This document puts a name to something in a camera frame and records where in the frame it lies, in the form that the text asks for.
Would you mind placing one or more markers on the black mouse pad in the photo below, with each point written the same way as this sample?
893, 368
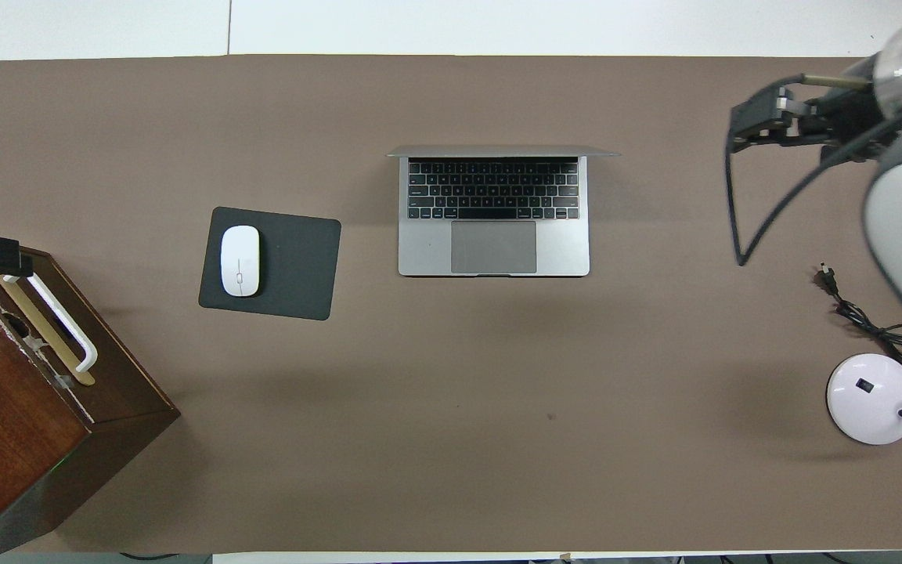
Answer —
298, 266

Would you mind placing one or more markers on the white computer mouse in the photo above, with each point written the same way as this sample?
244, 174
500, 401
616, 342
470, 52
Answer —
239, 261

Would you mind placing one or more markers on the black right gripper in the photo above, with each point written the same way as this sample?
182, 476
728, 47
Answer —
850, 113

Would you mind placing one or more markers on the brown table mat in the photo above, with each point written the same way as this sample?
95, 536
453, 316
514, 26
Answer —
451, 470

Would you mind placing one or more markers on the white desk lamp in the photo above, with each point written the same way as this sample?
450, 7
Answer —
870, 399

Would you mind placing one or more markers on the grey apple laptop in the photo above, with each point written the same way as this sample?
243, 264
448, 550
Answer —
494, 247

